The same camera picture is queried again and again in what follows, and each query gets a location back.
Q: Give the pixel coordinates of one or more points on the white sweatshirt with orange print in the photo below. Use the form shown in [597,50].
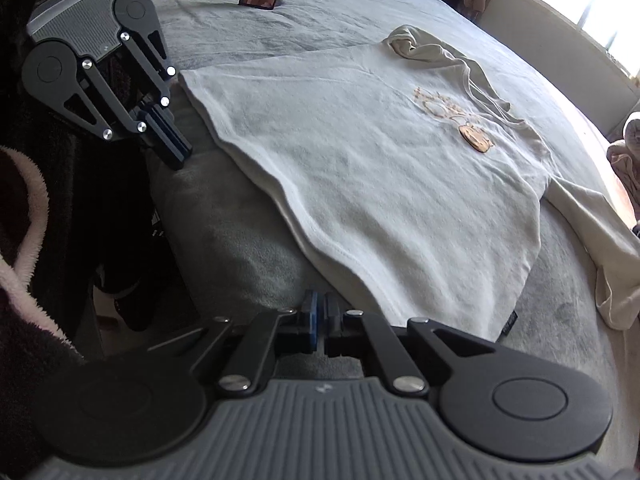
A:
[375,170]

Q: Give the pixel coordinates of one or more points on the bed with grey blanket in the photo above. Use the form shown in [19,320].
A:
[240,240]

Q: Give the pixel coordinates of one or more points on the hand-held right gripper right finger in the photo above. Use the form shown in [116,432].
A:
[327,321]

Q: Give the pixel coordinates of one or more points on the folded beige pink duvet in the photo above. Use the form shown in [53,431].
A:
[627,160]

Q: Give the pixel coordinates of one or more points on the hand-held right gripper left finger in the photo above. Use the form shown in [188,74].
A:
[312,317]

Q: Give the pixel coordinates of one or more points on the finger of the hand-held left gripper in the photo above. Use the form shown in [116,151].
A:
[175,132]
[160,149]

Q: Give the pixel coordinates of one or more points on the person's black pants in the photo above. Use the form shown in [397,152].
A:
[120,240]

